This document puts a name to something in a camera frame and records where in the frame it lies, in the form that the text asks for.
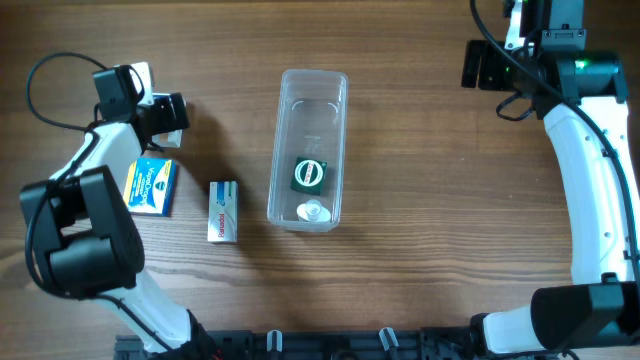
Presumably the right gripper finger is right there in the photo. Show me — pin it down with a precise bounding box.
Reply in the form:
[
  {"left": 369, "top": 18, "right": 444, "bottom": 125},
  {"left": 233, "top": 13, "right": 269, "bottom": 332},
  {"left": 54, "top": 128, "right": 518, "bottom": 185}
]
[
  {"left": 478, "top": 44, "right": 505, "bottom": 91},
  {"left": 461, "top": 40, "right": 481, "bottom": 88}
]

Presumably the blue Vicks VapoDrops box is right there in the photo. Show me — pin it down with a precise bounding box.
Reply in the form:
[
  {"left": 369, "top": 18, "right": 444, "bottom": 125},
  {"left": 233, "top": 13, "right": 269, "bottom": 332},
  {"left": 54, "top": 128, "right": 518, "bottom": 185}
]
[{"left": 123, "top": 158, "right": 177, "bottom": 217}]

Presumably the white Panadol tablet box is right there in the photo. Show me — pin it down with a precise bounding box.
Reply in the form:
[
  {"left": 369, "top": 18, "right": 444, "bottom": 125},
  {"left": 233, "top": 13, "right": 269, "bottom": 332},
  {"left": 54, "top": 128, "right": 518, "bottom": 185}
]
[{"left": 207, "top": 181, "right": 238, "bottom": 243}]

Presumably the small green square box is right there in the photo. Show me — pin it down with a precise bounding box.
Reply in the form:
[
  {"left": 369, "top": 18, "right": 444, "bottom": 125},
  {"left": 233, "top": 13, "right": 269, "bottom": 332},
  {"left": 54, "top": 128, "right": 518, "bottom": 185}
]
[{"left": 290, "top": 157, "right": 327, "bottom": 196}]

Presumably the small white bottle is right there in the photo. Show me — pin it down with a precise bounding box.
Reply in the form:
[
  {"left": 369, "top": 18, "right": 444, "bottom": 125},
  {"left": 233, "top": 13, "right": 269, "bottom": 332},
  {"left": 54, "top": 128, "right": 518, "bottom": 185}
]
[{"left": 296, "top": 199, "right": 331, "bottom": 223}]

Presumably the white Hansaplast plaster box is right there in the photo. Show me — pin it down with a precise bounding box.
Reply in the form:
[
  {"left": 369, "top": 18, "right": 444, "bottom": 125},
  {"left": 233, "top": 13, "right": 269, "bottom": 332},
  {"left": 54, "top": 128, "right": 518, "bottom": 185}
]
[{"left": 152, "top": 130, "right": 183, "bottom": 148}]

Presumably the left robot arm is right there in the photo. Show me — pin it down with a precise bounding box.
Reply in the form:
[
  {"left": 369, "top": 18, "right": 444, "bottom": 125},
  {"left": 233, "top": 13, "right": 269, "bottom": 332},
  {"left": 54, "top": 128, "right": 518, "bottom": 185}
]
[{"left": 20, "top": 62, "right": 222, "bottom": 359}]

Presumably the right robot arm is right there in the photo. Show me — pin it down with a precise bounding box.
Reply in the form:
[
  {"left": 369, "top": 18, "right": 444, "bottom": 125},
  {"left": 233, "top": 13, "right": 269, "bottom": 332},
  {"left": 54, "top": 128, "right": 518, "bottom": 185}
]
[{"left": 461, "top": 0, "right": 639, "bottom": 359}]

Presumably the clear plastic container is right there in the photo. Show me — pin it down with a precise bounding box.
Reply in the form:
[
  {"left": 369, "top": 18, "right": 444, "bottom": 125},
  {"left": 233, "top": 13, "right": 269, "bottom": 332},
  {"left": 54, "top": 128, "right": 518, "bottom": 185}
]
[{"left": 267, "top": 69, "right": 349, "bottom": 233}]

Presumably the right black camera cable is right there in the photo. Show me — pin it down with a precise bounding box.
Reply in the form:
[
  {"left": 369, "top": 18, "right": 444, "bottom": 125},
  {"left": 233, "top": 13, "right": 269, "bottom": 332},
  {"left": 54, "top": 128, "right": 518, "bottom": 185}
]
[{"left": 468, "top": 0, "right": 640, "bottom": 286}]

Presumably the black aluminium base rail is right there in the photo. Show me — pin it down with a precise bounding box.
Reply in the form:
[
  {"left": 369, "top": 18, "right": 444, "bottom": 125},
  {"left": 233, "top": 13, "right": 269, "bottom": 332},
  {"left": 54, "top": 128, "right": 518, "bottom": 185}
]
[{"left": 113, "top": 327, "right": 481, "bottom": 360}]

